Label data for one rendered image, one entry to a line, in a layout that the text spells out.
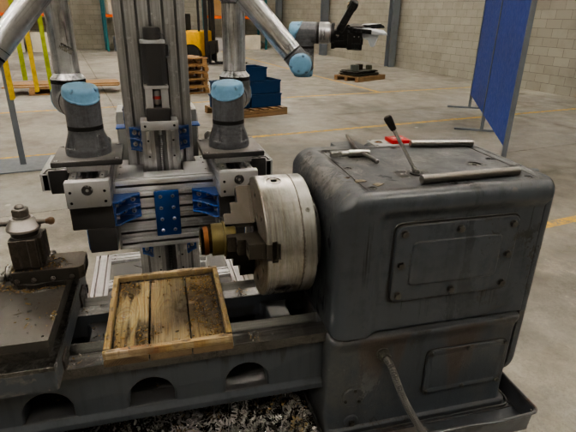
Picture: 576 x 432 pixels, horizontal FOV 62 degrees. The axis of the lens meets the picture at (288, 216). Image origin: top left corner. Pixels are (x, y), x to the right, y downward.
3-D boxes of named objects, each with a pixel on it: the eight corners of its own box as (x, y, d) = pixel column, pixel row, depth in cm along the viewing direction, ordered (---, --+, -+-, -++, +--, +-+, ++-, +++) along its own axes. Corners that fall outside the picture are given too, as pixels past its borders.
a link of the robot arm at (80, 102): (71, 129, 157) (64, 87, 151) (61, 122, 167) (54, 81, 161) (108, 125, 163) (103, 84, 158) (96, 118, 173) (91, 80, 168)
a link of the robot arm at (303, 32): (289, 45, 182) (290, 20, 178) (318, 45, 181) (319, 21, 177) (287, 45, 174) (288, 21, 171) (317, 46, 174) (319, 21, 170)
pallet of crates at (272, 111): (264, 106, 897) (264, 63, 867) (287, 114, 835) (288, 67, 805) (205, 111, 838) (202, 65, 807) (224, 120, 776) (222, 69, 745)
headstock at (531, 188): (444, 240, 176) (460, 135, 160) (536, 314, 133) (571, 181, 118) (286, 257, 162) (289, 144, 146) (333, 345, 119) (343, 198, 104)
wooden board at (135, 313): (217, 276, 149) (216, 265, 148) (233, 349, 117) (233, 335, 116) (116, 287, 142) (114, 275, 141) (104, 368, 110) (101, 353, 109)
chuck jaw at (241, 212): (263, 225, 131) (258, 184, 134) (267, 220, 126) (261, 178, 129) (223, 229, 128) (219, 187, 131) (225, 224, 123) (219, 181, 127)
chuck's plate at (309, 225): (285, 249, 151) (289, 155, 136) (313, 314, 124) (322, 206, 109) (273, 250, 150) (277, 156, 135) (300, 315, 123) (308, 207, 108)
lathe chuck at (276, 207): (273, 250, 150) (277, 156, 135) (300, 315, 123) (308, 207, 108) (245, 253, 148) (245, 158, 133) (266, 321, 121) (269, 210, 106)
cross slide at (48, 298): (79, 265, 142) (76, 251, 140) (51, 357, 104) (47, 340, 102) (17, 271, 138) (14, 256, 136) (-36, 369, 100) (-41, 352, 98)
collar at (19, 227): (44, 220, 124) (42, 210, 122) (37, 233, 117) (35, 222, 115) (10, 223, 122) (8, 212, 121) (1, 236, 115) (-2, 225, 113)
